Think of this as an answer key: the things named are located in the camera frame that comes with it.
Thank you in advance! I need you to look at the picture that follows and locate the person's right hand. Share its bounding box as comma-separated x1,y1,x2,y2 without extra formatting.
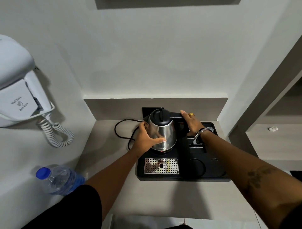
180,110,206,136

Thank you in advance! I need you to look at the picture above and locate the person's left hand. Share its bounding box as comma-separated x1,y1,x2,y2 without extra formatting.
131,121,167,158

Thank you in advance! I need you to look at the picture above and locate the stainless steel electric kettle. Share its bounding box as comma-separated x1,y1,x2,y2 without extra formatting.
146,109,190,151

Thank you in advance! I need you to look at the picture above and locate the person's right forearm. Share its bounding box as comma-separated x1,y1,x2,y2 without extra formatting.
195,129,302,229

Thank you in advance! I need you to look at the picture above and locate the person's left forearm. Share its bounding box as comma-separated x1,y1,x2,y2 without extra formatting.
85,149,142,222

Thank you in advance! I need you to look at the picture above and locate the silver wrist bangle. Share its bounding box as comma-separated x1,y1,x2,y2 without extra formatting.
193,127,214,145

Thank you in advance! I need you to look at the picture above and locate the perforated metal drip grate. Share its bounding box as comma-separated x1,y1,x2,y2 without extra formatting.
144,158,180,175

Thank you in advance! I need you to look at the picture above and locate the black kettle tray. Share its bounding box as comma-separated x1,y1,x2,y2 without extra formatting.
136,121,232,182

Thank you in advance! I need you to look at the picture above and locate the clear blue-capped water bottle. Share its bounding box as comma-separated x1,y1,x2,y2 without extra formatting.
36,165,86,196

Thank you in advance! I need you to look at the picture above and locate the person's black shirt sleeve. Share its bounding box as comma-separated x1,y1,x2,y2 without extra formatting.
22,184,103,229

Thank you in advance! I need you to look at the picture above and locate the black wall socket plate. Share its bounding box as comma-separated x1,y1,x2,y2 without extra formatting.
142,107,165,119

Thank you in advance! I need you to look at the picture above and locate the black power cable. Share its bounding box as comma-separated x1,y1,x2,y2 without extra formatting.
114,119,143,150

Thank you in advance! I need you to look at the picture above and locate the white coiled dryer cord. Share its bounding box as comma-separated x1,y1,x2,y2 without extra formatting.
38,113,75,148

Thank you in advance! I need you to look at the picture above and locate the white wall hair dryer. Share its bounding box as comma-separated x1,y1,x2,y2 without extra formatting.
0,34,56,128

